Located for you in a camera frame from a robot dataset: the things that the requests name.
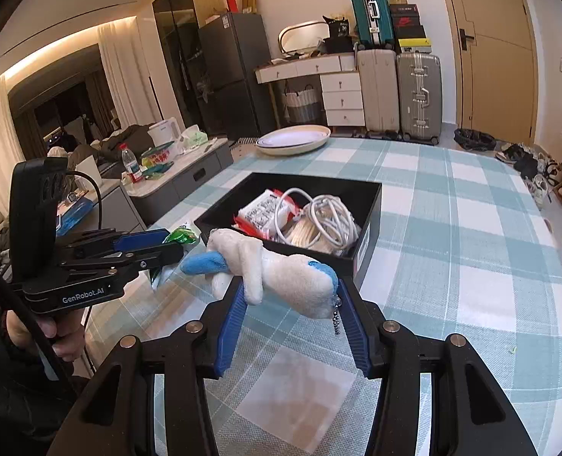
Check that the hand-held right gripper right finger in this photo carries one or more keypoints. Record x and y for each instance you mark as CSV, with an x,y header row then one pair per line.
x,y
357,332

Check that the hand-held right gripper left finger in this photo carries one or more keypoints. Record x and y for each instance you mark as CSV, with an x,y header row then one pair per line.
x,y
231,337

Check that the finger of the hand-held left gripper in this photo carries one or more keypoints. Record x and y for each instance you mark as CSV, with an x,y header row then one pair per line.
x,y
157,256
140,240

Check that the green snack packet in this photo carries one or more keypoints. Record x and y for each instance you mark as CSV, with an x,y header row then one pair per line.
x,y
181,235

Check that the white plush toy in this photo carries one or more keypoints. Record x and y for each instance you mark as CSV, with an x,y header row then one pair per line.
x,y
285,275

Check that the black cardboard box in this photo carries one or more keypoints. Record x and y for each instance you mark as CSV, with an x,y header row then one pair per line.
x,y
368,242

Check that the red white packet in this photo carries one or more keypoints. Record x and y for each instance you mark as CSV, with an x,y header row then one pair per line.
x,y
262,211

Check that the person's left forearm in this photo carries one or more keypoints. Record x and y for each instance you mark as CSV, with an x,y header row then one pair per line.
x,y
15,403

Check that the person's left hand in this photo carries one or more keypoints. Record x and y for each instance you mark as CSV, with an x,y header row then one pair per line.
x,y
69,346

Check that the blue box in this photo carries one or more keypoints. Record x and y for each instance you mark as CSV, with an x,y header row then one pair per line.
x,y
74,216

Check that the grey side table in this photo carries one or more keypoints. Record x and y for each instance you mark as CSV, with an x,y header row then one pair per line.
x,y
181,185

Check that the plastic water bottle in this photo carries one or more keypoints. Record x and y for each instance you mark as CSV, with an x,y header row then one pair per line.
x,y
132,164

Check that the white paper bag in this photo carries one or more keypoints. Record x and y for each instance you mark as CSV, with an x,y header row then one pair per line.
x,y
88,173

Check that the red green printed pack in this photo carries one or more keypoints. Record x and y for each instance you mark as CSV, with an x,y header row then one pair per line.
x,y
157,159

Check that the dark clothes pile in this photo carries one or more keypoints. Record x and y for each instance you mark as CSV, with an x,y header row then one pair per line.
x,y
119,142

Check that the white kettle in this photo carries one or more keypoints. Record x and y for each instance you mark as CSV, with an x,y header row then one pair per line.
x,y
164,133

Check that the green white tissue box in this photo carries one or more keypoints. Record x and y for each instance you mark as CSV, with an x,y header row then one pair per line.
x,y
195,137

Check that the checked tablecloth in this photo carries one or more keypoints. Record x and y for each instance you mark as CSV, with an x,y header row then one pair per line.
x,y
475,270

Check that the white curtain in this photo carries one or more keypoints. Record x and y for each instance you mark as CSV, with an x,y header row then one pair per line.
x,y
129,71

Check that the white oval plate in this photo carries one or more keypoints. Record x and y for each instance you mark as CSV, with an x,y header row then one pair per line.
x,y
292,140

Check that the dark grey fridge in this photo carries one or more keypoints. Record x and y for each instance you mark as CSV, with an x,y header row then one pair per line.
x,y
235,71

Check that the woven laundry basket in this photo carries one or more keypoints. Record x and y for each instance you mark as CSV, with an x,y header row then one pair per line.
x,y
302,107

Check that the dark glass cabinet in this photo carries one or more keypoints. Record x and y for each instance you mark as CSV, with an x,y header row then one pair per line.
x,y
176,33

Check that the black bag on floor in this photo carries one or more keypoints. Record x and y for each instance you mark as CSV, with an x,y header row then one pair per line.
x,y
475,138

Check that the white vanity desk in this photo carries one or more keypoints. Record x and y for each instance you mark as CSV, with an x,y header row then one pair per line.
x,y
340,99

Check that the pile of shoes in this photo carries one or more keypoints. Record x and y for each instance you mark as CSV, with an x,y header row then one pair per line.
x,y
528,166

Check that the silver suitcase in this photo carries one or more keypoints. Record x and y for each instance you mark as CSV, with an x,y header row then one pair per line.
x,y
418,97

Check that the beige suitcase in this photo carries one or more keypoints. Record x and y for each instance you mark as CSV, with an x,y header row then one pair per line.
x,y
378,90

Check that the red bag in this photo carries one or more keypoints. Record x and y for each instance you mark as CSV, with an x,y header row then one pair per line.
x,y
232,0

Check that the oval mirror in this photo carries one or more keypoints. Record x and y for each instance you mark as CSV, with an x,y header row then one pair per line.
x,y
304,35

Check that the black handbag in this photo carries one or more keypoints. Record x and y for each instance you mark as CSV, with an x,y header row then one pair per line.
x,y
338,38

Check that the yellow black shoe box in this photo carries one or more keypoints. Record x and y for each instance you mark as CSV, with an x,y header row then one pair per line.
x,y
411,45

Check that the plain black shoe box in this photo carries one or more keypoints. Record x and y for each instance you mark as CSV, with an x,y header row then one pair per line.
x,y
409,32

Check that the tan wooden door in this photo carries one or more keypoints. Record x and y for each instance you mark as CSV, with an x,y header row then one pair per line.
x,y
494,57

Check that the black red logo shoe box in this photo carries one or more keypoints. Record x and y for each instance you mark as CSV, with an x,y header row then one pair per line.
x,y
405,20

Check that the teal suitcase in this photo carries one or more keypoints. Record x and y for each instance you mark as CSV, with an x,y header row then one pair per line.
x,y
368,14

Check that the tan shoe box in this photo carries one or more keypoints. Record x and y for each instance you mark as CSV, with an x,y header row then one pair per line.
x,y
403,1

